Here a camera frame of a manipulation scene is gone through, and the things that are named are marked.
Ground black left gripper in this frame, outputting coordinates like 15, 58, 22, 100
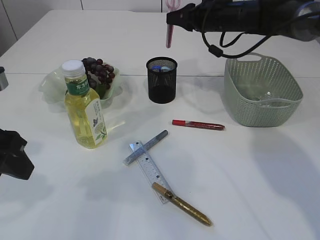
0, 129, 35, 180

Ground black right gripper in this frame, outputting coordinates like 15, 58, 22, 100
166, 0, 228, 32

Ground pink purple small scissors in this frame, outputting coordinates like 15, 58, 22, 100
164, 0, 182, 49

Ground blue handled scissors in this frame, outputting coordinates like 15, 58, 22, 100
151, 65, 172, 72

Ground yellow tea plastic bottle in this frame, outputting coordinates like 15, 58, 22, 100
60, 59, 107, 149

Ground clear plastic sheet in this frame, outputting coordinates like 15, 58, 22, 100
251, 91, 282, 108

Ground purple grape bunch with leaf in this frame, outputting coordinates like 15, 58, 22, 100
81, 57, 116, 100

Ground clear plastic ruler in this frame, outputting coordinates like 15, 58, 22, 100
129, 141, 173, 204

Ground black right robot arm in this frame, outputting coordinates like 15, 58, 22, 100
166, 0, 320, 42

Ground black mesh pen holder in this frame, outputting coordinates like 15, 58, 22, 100
146, 56, 178, 104

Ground green woven plastic basket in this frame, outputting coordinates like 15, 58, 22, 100
224, 54, 304, 128

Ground red marker pen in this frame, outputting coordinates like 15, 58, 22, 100
171, 119, 226, 131

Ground silver grey marker pen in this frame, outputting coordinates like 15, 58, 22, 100
123, 130, 169, 166

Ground gold glitter pen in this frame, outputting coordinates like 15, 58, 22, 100
151, 182, 213, 227

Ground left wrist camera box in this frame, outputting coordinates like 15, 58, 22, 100
0, 66, 9, 91

